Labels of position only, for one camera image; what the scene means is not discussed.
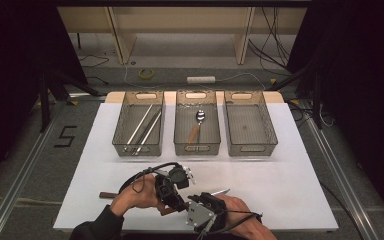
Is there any thick black floor cable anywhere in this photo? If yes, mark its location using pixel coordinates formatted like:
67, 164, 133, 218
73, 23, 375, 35
319, 181, 366, 240

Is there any black cable bundle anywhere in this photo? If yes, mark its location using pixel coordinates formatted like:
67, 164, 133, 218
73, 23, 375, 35
248, 7, 296, 73

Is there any yellow tape roll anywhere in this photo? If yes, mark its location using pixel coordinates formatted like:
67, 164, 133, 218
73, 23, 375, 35
138, 68, 155, 80

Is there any white chopstick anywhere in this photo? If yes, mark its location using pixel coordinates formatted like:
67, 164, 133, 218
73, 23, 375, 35
135, 111, 163, 155
125, 103, 154, 148

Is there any white power strip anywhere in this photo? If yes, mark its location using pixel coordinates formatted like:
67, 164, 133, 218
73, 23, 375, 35
186, 75, 217, 84

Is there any right hand-held gripper cable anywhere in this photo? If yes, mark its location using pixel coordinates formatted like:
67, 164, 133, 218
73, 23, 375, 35
196, 209, 264, 240

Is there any metal spoon black handle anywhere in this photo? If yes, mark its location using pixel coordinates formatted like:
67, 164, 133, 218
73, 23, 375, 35
193, 109, 207, 144

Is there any person's right hand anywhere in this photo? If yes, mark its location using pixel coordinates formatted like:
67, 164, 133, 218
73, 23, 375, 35
214, 194, 264, 239

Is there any wooden handled fork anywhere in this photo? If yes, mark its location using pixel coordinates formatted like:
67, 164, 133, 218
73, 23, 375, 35
99, 191, 120, 200

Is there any wooden spoon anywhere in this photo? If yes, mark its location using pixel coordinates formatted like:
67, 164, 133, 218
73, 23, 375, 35
187, 120, 203, 145

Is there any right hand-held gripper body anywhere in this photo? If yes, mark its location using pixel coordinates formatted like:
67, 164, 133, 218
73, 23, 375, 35
185, 195, 230, 234

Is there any beige wooden desk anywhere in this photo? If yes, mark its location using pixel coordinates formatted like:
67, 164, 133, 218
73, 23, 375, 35
56, 6, 308, 66

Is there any white table sheet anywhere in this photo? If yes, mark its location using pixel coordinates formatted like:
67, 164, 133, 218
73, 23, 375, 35
53, 101, 339, 233

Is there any thin black floor cable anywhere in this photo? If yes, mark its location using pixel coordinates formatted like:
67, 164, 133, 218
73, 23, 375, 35
78, 54, 110, 86

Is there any black frame bar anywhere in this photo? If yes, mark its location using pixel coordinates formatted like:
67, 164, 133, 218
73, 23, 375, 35
51, 0, 313, 8

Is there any translucent grey plastic bin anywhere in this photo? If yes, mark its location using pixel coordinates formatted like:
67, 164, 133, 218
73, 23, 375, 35
173, 89, 222, 157
112, 90, 166, 157
223, 90, 279, 158

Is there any metal chopstick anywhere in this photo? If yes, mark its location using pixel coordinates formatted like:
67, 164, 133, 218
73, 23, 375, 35
132, 107, 164, 157
130, 106, 163, 156

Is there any aluminium floor rail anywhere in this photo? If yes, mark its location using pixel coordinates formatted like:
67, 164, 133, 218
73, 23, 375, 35
0, 99, 69, 240
299, 99, 381, 240

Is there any black metal stand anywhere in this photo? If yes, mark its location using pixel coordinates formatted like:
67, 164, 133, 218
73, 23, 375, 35
38, 69, 101, 133
266, 63, 324, 129

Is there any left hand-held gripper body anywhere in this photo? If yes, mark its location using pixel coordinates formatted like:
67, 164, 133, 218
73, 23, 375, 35
154, 163, 197, 195

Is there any black curtain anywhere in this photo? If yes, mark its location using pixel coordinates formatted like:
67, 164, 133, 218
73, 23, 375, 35
0, 0, 89, 194
286, 0, 384, 231

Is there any person's left hand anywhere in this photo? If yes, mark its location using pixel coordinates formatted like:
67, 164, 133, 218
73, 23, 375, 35
109, 173, 168, 218

